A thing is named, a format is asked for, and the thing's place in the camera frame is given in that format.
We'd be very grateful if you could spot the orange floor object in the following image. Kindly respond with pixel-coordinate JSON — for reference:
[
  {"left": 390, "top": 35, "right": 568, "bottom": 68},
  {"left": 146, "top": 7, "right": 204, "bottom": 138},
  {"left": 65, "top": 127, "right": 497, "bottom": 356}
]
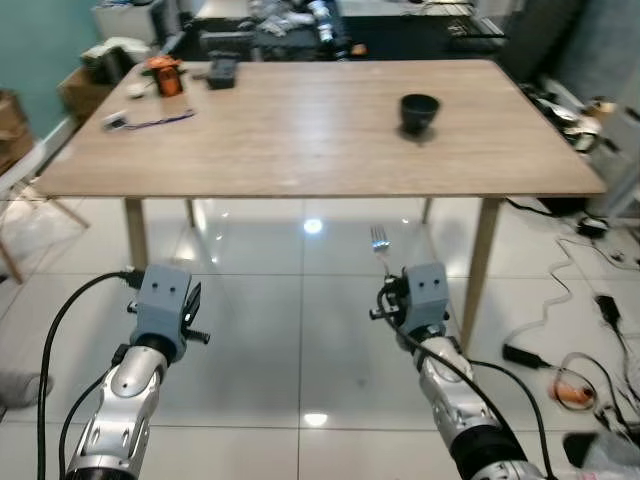
[{"left": 553, "top": 379, "right": 598, "bottom": 408}]

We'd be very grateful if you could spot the grey-blue wrist camera mount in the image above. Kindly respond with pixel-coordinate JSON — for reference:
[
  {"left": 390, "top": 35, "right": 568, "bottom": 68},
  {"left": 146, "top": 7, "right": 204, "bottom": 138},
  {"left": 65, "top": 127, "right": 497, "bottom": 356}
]
[
  {"left": 132, "top": 263, "right": 194, "bottom": 343},
  {"left": 402, "top": 262, "right": 450, "bottom": 338}
]

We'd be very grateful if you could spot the orange and black device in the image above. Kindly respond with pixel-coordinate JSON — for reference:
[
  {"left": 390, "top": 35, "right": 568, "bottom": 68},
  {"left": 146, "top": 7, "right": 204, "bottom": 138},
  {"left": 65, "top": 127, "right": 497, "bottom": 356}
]
[{"left": 149, "top": 56, "right": 189, "bottom": 99}]

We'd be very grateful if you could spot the dark foam panel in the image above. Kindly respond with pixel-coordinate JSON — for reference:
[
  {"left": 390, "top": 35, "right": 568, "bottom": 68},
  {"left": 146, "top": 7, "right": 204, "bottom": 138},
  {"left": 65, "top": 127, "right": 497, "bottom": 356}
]
[{"left": 498, "top": 0, "right": 593, "bottom": 87}]

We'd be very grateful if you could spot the black power adapter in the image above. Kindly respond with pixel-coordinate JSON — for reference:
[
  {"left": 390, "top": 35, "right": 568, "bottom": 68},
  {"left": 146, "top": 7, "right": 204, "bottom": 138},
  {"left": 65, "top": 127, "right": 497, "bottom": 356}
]
[{"left": 594, "top": 294, "right": 622, "bottom": 328}]

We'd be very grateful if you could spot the silver metal fork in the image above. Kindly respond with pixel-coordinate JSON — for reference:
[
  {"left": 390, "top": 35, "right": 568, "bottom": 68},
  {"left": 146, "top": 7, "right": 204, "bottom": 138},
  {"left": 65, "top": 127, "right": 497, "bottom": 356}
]
[{"left": 369, "top": 225, "right": 394, "bottom": 283}]

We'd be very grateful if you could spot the black handheld controller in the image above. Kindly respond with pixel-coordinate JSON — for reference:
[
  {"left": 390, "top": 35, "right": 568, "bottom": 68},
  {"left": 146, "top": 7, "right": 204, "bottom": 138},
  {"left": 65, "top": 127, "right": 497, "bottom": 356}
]
[{"left": 206, "top": 54, "right": 242, "bottom": 92}]

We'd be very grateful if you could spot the grey-blue left wrist camera mount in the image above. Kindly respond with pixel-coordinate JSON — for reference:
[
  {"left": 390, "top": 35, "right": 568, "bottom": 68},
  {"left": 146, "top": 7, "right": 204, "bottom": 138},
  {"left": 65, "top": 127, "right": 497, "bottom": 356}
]
[{"left": 132, "top": 263, "right": 194, "bottom": 343}]

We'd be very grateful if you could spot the large cardboard box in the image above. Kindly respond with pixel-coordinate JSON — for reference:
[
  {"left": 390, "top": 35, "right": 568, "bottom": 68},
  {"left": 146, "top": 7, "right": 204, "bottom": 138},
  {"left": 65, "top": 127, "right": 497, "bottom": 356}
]
[{"left": 57, "top": 64, "right": 113, "bottom": 123}]

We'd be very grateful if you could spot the blue lanyard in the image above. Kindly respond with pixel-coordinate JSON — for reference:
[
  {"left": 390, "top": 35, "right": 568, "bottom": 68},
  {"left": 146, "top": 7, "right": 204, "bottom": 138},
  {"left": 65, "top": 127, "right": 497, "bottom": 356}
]
[{"left": 124, "top": 111, "right": 197, "bottom": 132}]

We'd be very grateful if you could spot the cluttered workshop cart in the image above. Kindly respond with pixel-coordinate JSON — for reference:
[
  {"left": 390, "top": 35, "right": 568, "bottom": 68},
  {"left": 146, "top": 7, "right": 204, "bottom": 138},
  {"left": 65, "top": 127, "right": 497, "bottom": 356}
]
[{"left": 198, "top": 0, "right": 353, "bottom": 61}]

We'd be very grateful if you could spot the grey-blue right wrist camera mount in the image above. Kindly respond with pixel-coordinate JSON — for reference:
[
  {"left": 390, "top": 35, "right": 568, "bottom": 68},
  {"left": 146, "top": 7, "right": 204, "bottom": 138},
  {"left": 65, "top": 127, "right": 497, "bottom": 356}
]
[{"left": 402, "top": 262, "right": 450, "bottom": 338}]

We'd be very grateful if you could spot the black plug brick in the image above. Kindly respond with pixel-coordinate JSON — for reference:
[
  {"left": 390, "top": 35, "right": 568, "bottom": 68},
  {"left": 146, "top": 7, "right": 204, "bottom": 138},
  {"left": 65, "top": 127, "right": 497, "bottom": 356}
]
[{"left": 502, "top": 344, "right": 548, "bottom": 370}]

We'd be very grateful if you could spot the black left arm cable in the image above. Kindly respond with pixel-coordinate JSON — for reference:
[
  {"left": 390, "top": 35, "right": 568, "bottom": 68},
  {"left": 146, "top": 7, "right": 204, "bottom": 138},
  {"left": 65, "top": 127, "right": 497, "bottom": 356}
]
[{"left": 36, "top": 269, "right": 147, "bottom": 480}]

